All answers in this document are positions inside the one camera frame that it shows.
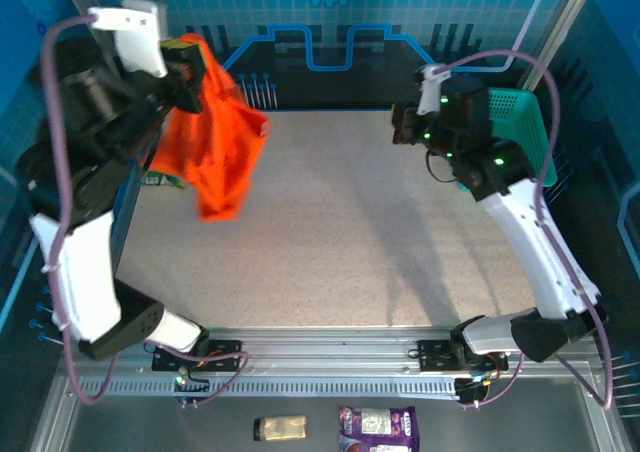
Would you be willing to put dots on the orange t-shirt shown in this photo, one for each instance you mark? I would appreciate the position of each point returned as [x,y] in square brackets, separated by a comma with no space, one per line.
[215,147]

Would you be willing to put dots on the arm base connector board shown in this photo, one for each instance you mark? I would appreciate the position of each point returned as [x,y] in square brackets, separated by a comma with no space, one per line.
[187,384]
[475,387]

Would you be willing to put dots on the teal plastic basket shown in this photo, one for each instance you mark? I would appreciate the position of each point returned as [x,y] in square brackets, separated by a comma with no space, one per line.
[522,122]

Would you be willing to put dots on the green snack packet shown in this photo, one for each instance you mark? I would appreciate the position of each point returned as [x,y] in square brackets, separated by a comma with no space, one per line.
[165,179]

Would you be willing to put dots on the purple snack packet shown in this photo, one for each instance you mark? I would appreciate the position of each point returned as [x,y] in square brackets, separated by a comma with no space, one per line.
[377,429]

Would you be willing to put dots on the small yellowish bottle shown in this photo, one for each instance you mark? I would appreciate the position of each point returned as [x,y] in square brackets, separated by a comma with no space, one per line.
[280,428]

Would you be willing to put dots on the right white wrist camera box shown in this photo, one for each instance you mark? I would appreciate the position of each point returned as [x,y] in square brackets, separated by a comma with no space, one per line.
[430,92]

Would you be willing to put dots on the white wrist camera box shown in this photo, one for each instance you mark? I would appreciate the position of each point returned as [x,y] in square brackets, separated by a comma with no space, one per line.
[430,92]
[137,37]

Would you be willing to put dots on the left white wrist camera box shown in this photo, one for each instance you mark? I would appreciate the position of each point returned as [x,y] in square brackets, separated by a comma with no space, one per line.
[137,37]

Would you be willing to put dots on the aluminium frame beam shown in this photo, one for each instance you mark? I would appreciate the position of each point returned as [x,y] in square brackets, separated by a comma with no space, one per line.
[325,357]

